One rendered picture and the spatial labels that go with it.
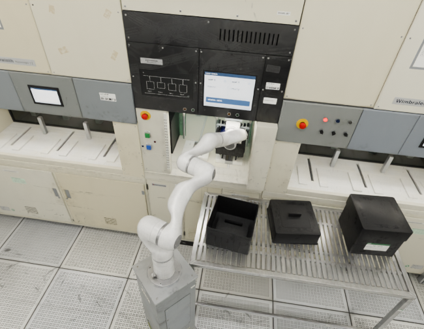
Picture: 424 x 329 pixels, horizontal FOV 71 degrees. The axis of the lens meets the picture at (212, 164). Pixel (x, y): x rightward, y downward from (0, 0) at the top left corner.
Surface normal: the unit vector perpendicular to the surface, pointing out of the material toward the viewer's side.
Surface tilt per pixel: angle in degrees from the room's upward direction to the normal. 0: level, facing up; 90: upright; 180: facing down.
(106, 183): 90
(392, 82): 90
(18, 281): 0
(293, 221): 0
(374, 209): 0
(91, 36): 90
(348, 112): 90
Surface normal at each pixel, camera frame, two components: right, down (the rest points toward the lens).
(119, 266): 0.04, -0.76
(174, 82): -0.14, 0.64
